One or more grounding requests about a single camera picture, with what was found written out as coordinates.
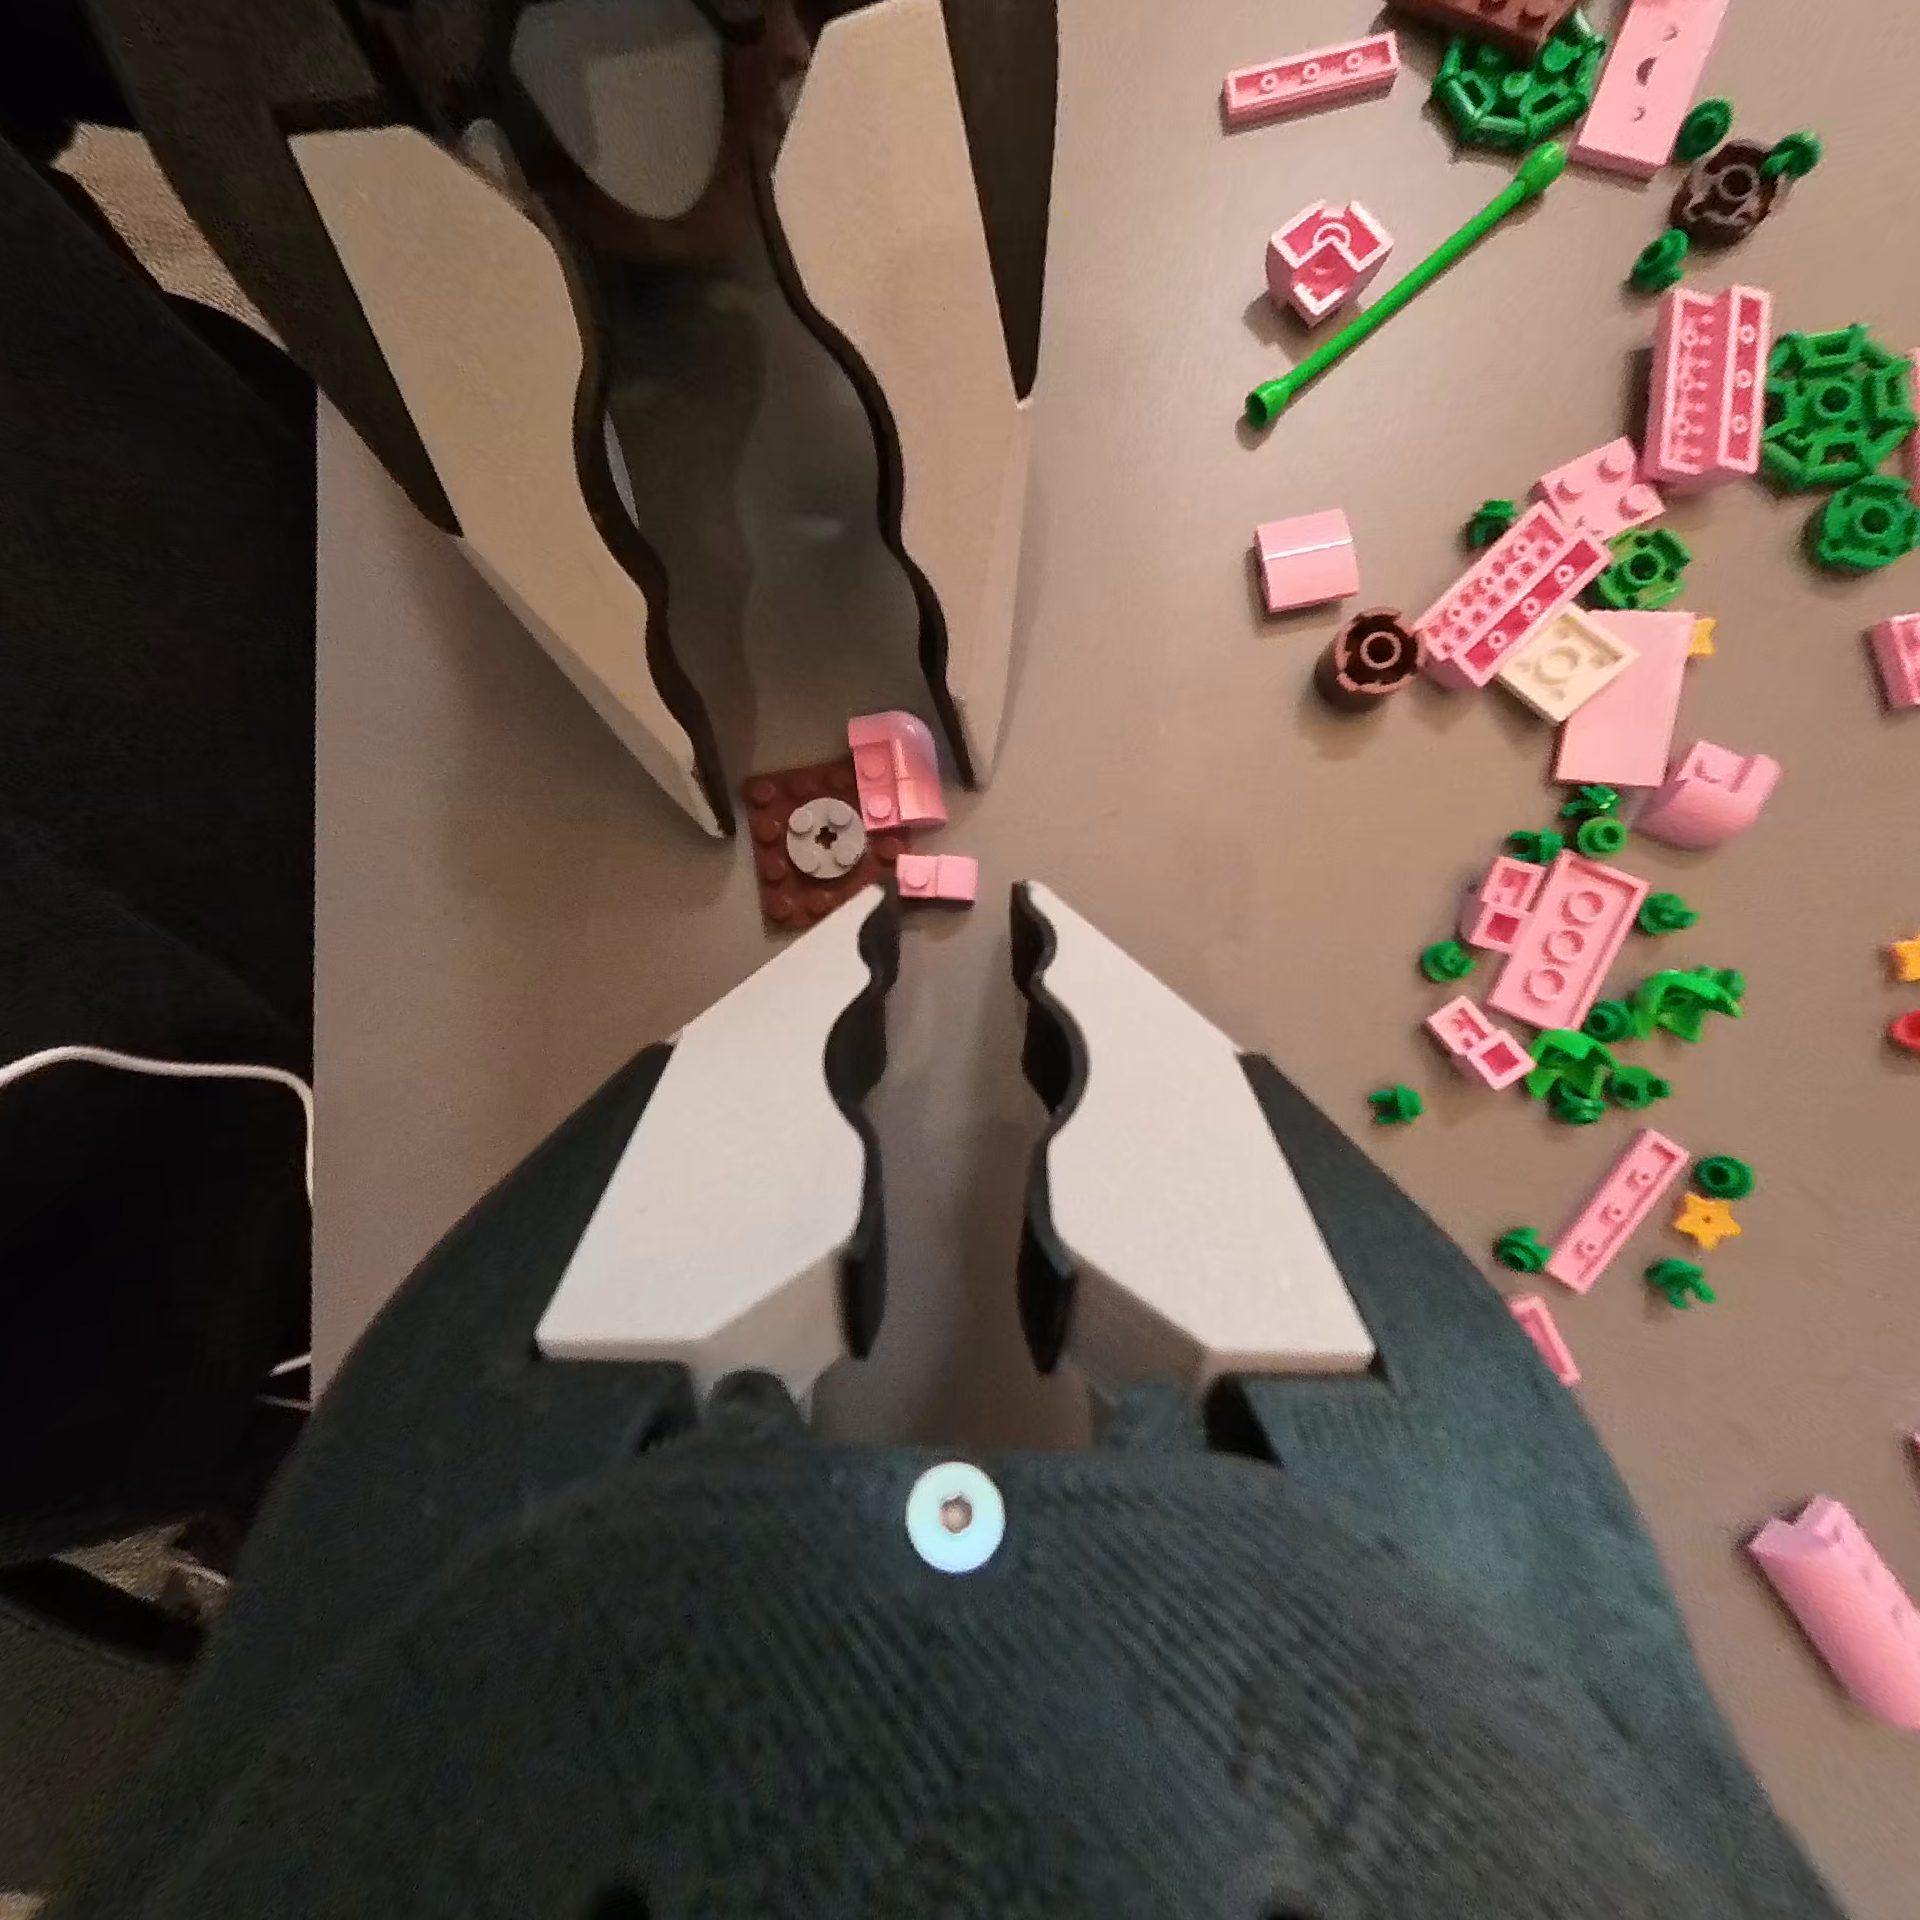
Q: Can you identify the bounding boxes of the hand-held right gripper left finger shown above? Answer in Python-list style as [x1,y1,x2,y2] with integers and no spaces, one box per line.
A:
[535,886,901,1372]

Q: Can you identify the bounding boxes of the pink ridged brick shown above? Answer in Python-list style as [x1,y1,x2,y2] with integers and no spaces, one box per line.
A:
[1746,1493,1920,1728]

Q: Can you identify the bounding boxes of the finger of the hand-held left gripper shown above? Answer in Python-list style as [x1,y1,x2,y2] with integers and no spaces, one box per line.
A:
[772,0,1039,794]
[284,129,740,841]

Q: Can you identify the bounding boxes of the green flexible rod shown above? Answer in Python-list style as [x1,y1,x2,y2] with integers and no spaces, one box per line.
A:
[1245,142,1572,429]

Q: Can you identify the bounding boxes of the green web wheel piece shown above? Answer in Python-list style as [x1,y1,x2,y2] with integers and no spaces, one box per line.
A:
[1424,12,1610,153]
[1756,324,1920,492]

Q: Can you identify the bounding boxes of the white cable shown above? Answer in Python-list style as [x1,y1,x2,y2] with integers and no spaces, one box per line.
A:
[0,1041,316,1403]

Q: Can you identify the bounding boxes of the dark brown flower piece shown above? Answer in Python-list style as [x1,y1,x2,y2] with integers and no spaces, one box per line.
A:
[1669,142,1782,245]

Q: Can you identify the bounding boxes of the small brown square plate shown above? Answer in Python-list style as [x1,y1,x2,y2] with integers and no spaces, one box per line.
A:
[740,759,907,932]

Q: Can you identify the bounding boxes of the pink square hollow plate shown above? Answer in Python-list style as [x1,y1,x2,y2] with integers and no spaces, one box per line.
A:
[1507,1292,1584,1389]

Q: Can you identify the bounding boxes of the pink four-stud brick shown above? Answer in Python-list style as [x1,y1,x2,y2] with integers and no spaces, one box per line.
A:
[1532,433,1669,543]

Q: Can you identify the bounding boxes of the pink notched round-corner brick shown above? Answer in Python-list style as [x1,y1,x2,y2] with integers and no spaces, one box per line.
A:
[1265,198,1398,327]

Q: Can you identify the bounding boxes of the long pink hollow brick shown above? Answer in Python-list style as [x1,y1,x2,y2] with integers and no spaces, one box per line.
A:
[1411,499,1615,693]

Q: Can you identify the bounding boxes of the pink flat square tile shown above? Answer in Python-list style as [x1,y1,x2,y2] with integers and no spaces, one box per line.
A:
[1551,609,1700,794]

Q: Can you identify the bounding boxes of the person's black clothing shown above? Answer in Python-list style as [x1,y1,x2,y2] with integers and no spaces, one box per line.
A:
[0,135,321,1561]

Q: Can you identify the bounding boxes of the pink narrow three-stud plate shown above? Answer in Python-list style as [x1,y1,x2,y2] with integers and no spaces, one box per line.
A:
[1223,29,1400,132]
[1544,1127,1693,1297]

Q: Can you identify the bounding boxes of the pink rounded brick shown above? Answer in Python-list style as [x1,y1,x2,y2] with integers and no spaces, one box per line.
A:
[1630,737,1782,856]

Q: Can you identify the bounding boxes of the small pink hollow brick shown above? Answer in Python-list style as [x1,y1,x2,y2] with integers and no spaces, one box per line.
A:
[1462,854,1572,958]
[1421,992,1535,1091]

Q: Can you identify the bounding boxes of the pink curved slope tile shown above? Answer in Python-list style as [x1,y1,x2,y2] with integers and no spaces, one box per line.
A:
[1251,507,1361,614]

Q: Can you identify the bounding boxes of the green round plate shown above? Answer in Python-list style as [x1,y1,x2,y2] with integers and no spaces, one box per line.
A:
[1802,478,1920,576]
[1588,526,1693,612]

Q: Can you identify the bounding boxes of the brown round brick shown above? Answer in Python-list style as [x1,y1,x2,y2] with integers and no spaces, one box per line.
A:
[1317,603,1424,710]

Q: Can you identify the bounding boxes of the large pink hollow brick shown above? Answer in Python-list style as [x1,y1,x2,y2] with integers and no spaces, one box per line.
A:
[1647,282,1777,492]

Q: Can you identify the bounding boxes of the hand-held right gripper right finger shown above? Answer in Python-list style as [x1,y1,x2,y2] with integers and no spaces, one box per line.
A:
[1014,879,1379,1377]

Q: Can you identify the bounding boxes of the large brown studded plate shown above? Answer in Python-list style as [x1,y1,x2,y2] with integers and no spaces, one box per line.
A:
[1387,0,1595,59]

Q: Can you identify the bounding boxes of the pink plate with round holes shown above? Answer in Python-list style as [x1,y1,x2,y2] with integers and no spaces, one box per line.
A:
[1486,848,1652,1034]

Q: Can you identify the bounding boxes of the cream square plate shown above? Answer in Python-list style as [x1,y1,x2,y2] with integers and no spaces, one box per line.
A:
[1496,603,1642,726]

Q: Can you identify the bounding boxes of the long pink flat plate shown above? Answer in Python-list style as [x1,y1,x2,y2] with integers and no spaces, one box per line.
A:
[1572,0,1735,181]

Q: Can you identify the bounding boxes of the scattered small green pieces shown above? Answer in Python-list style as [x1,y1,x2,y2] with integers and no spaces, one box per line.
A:
[1364,97,1827,1305]

